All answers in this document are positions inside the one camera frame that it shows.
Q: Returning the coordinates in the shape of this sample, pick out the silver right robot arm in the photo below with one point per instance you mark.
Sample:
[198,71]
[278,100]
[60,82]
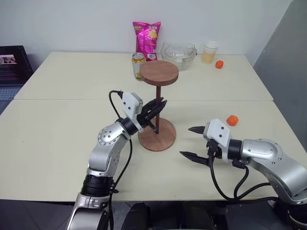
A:
[268,155]

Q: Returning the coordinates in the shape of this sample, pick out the pink chip bag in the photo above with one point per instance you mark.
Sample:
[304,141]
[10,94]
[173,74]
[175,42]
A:
[146,39]

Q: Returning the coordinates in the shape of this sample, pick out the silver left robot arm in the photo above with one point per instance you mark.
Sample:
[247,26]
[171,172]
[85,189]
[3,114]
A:
[108,148]

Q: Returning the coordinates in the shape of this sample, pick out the round wooden base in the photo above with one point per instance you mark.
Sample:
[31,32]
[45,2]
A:
[163,137]

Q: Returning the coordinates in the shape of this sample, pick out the black crate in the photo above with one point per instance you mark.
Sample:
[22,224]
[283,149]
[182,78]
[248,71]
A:
[13,64]

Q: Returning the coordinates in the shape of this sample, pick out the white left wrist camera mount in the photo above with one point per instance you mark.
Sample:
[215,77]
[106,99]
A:
[129,103]

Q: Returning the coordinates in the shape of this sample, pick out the yellow drink can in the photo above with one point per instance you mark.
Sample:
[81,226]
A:
[137,68]

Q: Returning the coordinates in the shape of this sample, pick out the plastic cup with yellow juice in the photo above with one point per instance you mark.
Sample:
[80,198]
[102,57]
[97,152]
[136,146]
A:
[209,54]

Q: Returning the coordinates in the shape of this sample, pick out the wooden pole with round top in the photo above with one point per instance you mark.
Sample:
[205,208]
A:
[159,72]

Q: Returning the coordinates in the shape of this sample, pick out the clear glass bowl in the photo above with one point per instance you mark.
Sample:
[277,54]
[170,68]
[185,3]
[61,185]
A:
[178,56]

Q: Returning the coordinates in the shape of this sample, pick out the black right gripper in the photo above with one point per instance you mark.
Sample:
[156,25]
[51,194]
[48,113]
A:
[213,150]

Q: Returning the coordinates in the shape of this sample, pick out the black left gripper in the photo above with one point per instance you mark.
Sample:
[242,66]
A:
[144,118]

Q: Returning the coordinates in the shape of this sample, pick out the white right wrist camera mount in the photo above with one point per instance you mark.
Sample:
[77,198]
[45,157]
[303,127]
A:
[219,134]

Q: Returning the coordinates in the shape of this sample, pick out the dark rounded shape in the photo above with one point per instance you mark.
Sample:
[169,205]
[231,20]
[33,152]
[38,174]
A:
[138,216]

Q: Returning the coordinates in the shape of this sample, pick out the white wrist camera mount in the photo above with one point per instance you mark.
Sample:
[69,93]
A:
[219,134]
[129,103]

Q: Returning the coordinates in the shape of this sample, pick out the small orange fruit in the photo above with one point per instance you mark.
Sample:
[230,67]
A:
[219,64]
[232,120]

